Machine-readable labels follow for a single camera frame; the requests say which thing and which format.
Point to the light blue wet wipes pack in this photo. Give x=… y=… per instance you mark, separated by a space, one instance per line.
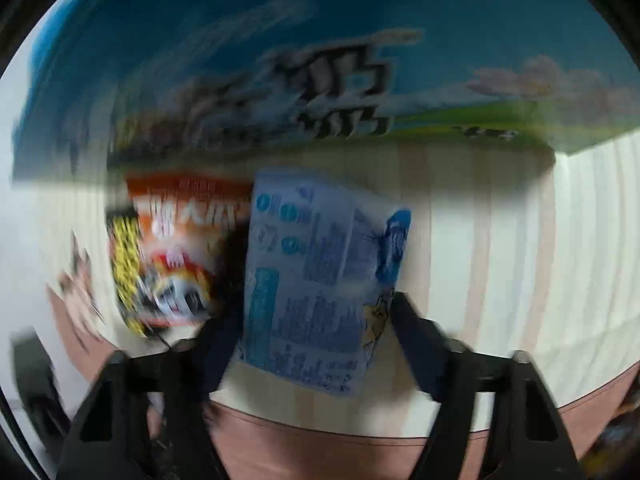
x=322 y=263

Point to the blue printed cardboard box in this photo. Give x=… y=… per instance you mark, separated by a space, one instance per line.
x=124 y=83

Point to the orange red snack bag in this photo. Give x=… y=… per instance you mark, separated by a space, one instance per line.
x=167 y=247

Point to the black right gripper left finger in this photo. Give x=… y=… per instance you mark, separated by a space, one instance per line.
x=110 y=436

